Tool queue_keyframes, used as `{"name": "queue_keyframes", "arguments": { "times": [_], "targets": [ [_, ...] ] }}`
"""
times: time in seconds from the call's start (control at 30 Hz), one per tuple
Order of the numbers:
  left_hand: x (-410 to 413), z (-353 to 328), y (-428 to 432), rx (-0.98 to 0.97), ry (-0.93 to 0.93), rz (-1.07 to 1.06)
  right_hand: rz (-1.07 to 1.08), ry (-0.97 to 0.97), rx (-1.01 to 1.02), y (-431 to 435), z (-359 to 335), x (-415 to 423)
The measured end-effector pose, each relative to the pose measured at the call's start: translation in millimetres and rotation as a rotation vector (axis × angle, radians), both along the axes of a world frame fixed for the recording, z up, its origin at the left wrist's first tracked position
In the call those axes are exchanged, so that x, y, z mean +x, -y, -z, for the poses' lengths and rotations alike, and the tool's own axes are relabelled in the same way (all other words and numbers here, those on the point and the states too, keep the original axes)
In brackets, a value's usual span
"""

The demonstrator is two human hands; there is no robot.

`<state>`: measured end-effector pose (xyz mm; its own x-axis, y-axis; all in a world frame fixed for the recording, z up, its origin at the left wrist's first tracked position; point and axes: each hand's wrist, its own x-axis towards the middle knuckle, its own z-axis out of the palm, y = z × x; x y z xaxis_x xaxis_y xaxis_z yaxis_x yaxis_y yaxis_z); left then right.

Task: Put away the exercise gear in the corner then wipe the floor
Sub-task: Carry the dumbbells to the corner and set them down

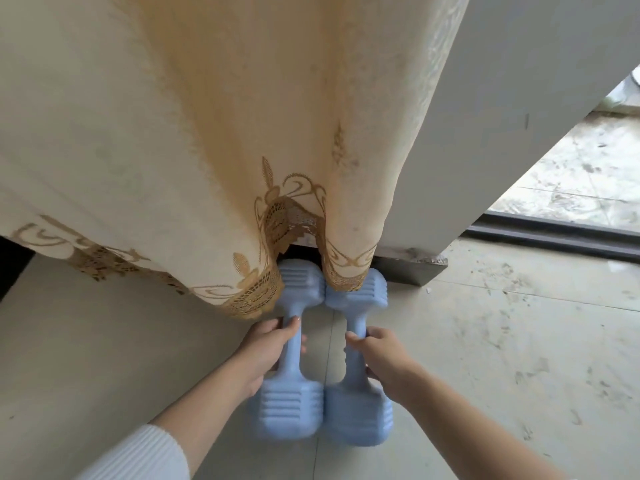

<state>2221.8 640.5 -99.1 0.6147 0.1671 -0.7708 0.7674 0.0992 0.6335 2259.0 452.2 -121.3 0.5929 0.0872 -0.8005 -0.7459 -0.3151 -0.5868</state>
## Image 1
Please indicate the person's right hand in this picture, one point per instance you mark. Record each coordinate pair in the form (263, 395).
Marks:
(385, 359)

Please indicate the person's left hand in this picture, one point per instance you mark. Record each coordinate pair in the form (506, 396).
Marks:
(262, 352)

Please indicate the light blue dumbbell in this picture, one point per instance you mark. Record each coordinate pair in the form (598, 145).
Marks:
(357, 414)
(290, 409)

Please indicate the person's right forearm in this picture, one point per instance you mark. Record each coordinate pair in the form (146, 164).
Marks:
(460, 434)

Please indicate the person's left forearm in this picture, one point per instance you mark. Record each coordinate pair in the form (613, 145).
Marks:
(190, 429)

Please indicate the grey skirting strip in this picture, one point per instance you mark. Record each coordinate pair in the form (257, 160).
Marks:
(410, 267)

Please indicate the dark sliding door track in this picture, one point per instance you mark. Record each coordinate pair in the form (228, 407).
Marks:
(550, 234)

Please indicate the beige lace-trimmed curtain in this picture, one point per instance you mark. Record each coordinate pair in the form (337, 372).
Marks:
(200, 119)

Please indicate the black baseboard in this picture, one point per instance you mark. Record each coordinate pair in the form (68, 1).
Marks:
(12, 267)

